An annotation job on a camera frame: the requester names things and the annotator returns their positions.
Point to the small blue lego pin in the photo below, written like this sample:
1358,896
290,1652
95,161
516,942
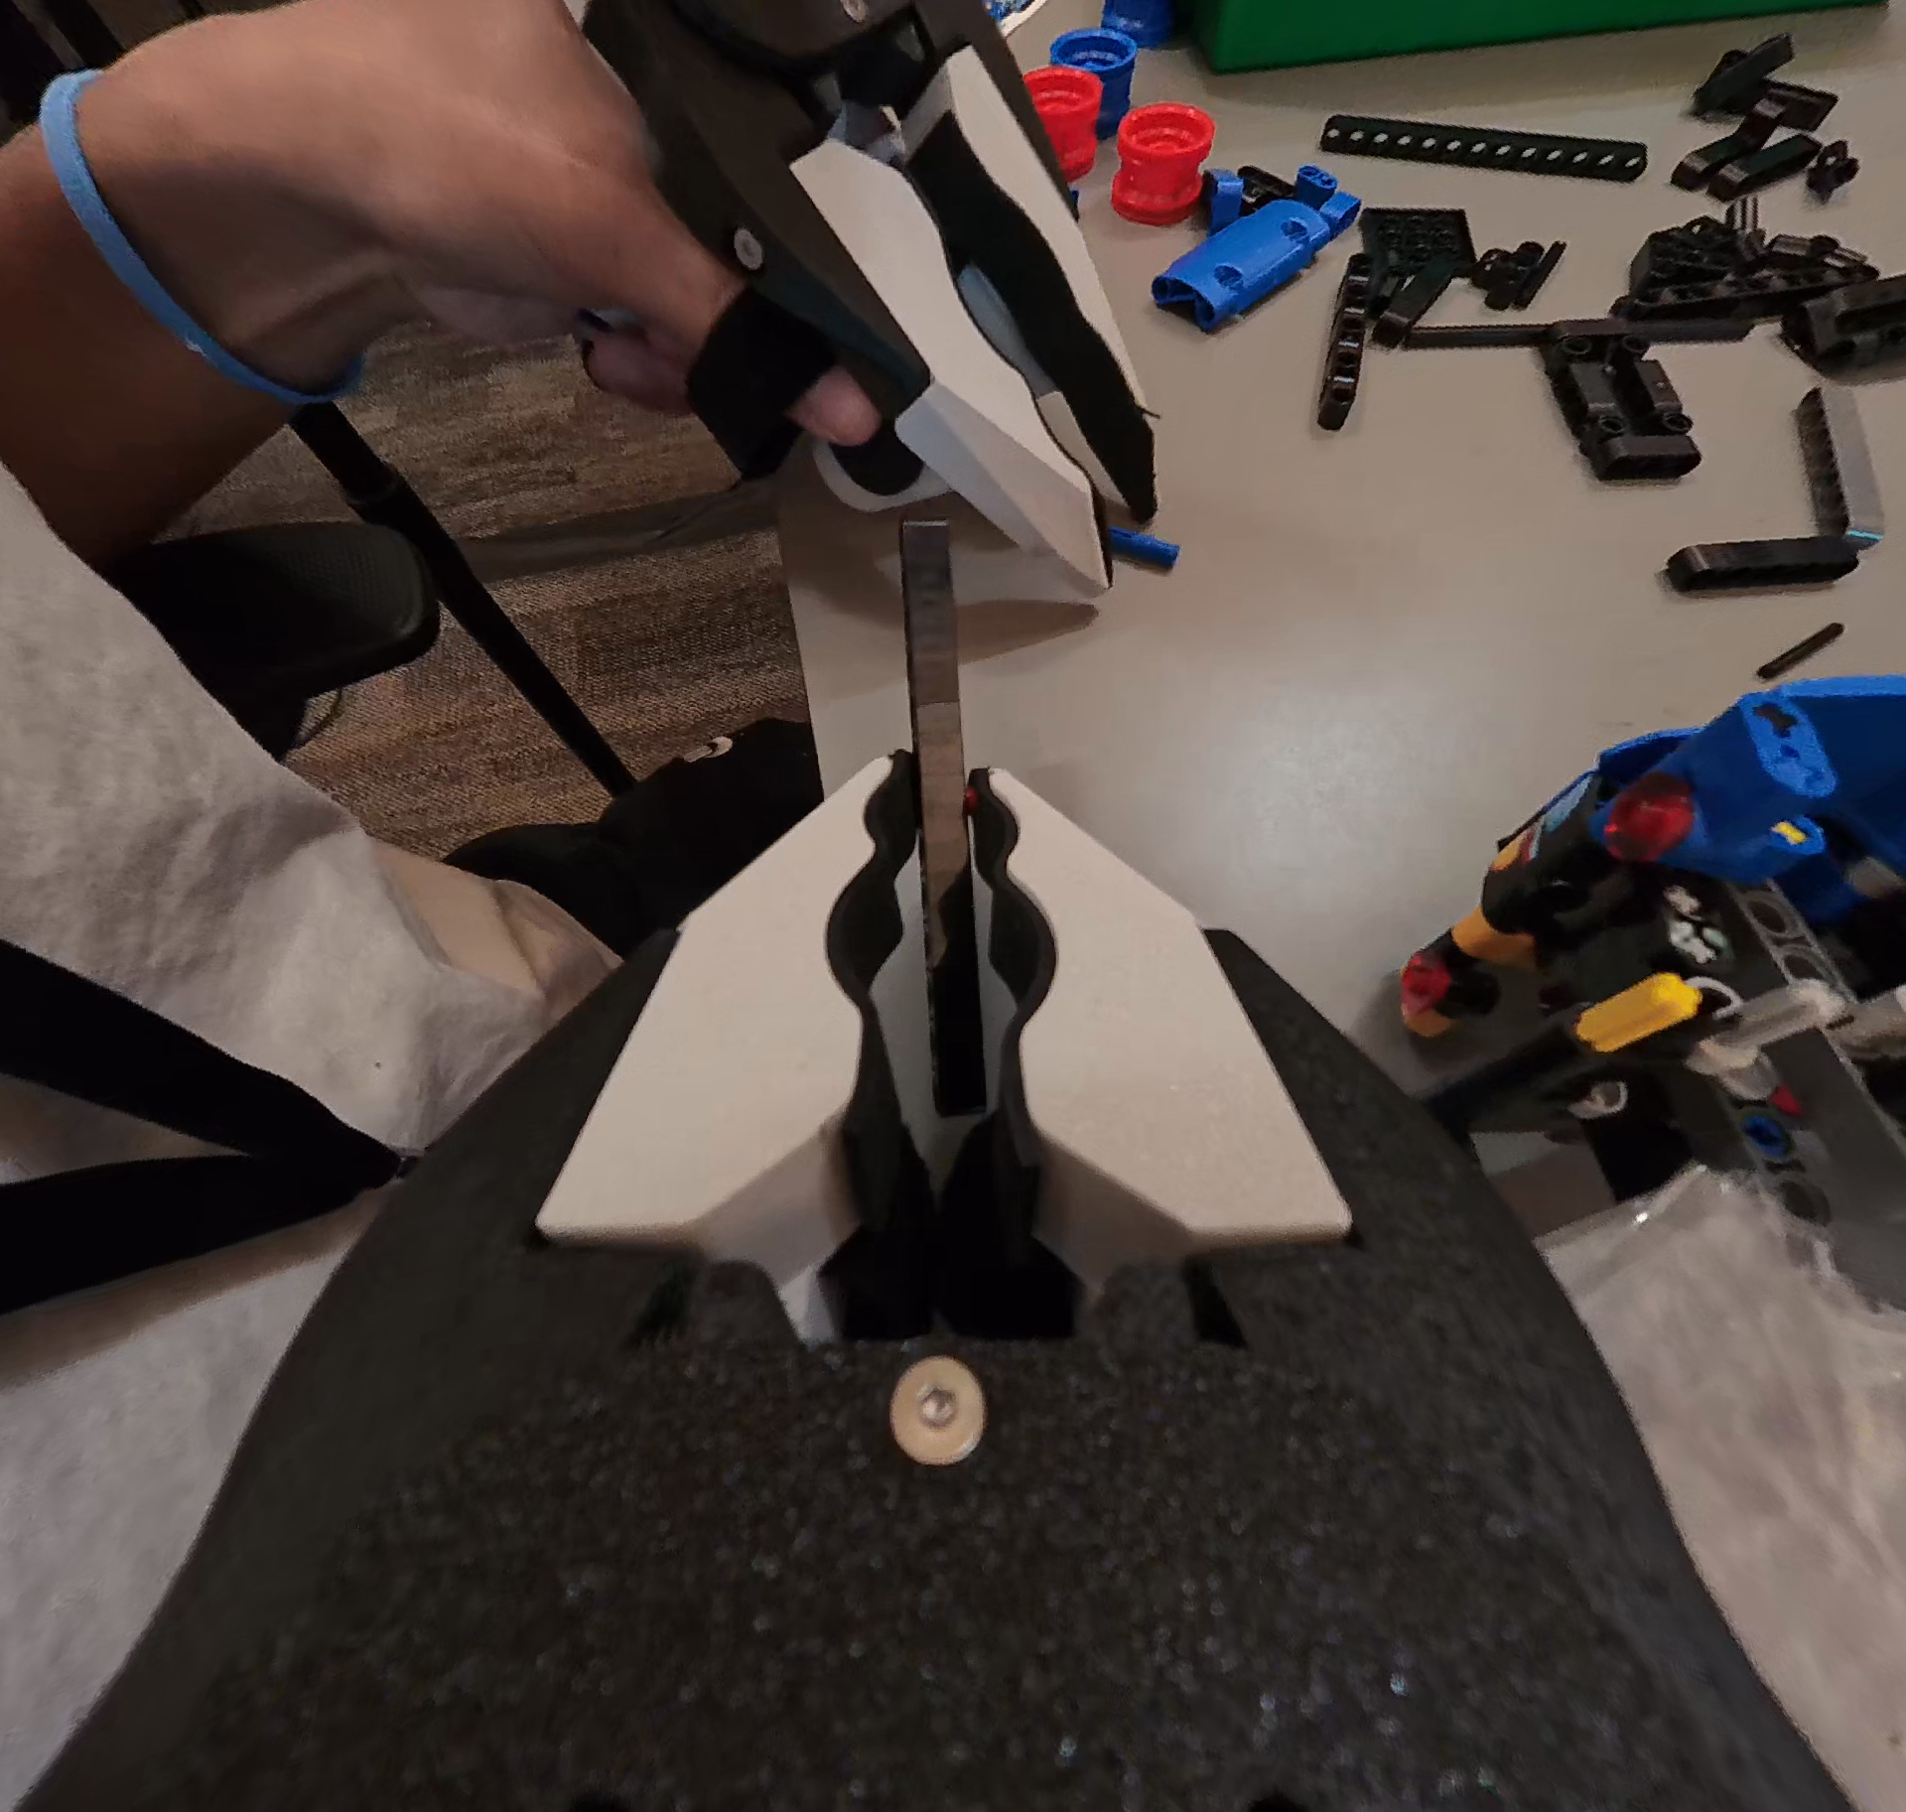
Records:
1148,548

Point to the long black lego beam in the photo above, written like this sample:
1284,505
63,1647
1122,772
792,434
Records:
942,739

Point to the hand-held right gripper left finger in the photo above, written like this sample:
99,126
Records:
699,1097

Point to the clear plastic bag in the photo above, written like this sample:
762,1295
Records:
1756,1469

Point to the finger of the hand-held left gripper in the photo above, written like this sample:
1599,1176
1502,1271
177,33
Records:
936,338
1024,219

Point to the blue curved lego panel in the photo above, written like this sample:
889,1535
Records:
1251,254

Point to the red lego wheel rim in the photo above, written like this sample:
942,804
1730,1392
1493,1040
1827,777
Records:
1161,166
1058,123

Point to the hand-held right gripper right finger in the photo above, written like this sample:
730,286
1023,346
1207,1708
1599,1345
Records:
1175,1097

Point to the blue wristband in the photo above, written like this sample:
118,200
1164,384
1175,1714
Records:
111,246

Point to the black chair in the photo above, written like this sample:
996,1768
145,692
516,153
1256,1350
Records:
269,621

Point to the black shoe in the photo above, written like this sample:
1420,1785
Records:
669,830

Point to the person's left hand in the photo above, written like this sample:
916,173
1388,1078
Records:
401,161

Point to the pile of black lego pieces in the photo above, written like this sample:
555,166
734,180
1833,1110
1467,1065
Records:
1624,398

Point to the partly built lego vehicle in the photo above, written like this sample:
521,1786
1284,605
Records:
1756,784

